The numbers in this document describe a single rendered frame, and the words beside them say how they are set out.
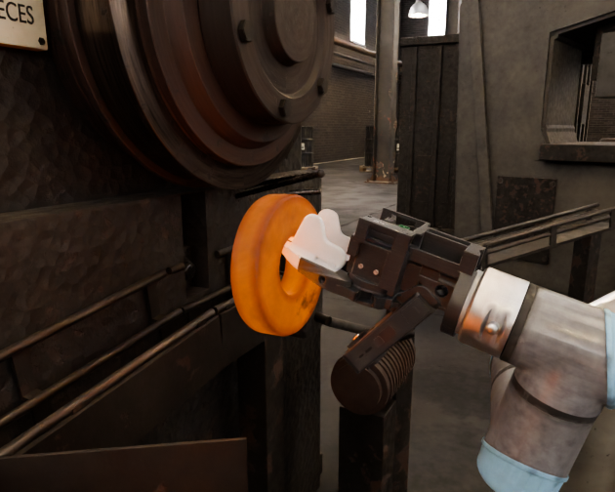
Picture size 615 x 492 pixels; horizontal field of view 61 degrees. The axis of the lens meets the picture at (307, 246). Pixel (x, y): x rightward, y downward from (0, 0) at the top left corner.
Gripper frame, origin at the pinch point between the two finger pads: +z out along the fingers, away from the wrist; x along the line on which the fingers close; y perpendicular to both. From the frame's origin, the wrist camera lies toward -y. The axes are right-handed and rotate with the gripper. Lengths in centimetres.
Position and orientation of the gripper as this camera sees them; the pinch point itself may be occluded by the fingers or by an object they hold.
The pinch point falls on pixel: (283, 247)
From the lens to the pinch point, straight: 56.9
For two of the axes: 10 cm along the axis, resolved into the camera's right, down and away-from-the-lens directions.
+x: -4.6, 2.0, -8.7
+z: -8.6, -3.5, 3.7
